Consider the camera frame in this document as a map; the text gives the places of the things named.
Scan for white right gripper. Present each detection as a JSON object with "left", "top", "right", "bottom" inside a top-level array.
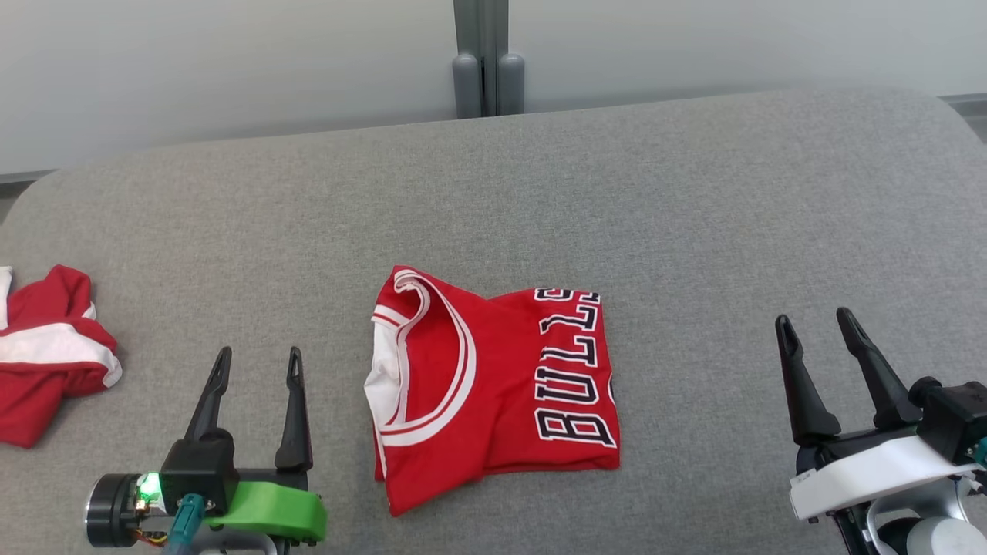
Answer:
[{"left": 775, "top": 307, "right": 980, "bottom": 525}]

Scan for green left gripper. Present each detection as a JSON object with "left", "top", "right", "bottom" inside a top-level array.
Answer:
[{"left": 85, "top": 347, "right": 328, "bottom": 548}]

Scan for red white basketball jersey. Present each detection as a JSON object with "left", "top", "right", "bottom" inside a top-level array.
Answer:
[{"left": 364, "top": 264, "right": 622, "bottom": 517}]

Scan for red white shorts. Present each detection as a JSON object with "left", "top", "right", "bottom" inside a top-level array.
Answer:
[{"left": 0, "top": 264, "right": 123, "bottom": 449}]

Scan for teal left camera cable connector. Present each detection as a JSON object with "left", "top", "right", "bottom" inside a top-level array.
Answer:
[{"left": 164, "top": 493, "right": 206, "bottom": 555}]

